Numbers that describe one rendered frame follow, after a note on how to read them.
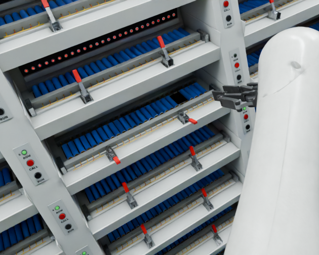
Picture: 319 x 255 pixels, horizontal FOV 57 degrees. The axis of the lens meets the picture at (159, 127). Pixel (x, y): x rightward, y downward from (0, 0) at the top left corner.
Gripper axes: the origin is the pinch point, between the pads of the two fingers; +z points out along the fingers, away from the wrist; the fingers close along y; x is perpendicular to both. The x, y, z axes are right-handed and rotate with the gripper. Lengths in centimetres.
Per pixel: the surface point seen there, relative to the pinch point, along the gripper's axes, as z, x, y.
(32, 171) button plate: 13, 0, 55
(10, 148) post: 12, -9, 57
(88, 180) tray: 15.9, 10.5, 43.7
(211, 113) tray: 15.6, 9.0, -1.9
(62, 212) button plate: 16, 15, 54
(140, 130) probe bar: 19.1, 4.3, 22.5
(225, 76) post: 14.3, -1.0, -10.5
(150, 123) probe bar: 19.1, 3.7, 18.3
